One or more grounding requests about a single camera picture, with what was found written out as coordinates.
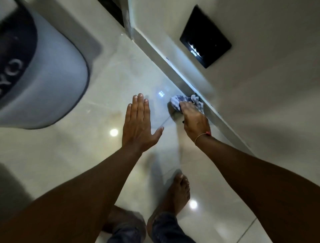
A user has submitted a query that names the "person's left hand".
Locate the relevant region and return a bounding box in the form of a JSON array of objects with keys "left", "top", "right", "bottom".
[{"left": 122, "top": 93, "right": 165, "bottom": 153}]

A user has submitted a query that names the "person's right hand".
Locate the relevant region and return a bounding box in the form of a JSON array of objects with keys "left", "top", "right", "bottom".
[{"left": 179, "top": 101, "right": 212, "bottom": 144}]

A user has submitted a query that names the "blue white checkered cloth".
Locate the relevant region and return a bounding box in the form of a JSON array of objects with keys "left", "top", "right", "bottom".
[{"left": 170, "top": 94, "right": 205, "bottom": 115}]

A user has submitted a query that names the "person's right forearm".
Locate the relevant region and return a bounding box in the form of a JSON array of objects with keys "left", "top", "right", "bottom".
[{"left": 194, "top": 135, "right": 320, "bottom": 243}]

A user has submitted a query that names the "person's left forearm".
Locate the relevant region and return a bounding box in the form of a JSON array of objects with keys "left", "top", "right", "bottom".
[{"left": 0, "top": 145, "right": 143, "bottom": 243}]

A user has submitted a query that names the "white skirting board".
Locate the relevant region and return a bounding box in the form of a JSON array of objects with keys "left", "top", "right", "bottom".
[{"left": 126, "top": 26, "right": 254, "bottom": 156}]

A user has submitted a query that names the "person's right foot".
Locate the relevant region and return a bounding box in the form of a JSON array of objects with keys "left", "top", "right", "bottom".
[{"left": 146, "top": 173, "right": 191, "bottom": 238}]

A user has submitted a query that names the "person's blue jeans leg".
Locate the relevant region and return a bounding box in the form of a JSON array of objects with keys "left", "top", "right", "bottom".
[
  {"left": 151, "top": 212, "right": 197, "bottom": 243},
  {"left": 106, "top": 211, "right": 147, "bottom": 243}
]

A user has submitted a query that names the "thin wrist bracelet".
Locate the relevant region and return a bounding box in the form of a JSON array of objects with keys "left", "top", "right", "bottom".
[{"left": 194, "top": 132, "right": 212, "bottom": 146}]

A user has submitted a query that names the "black wall switch panel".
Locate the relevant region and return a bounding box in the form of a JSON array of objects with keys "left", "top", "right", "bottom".
[{"left": 179, "top": 5, "right": 232, "bottom": 69}]

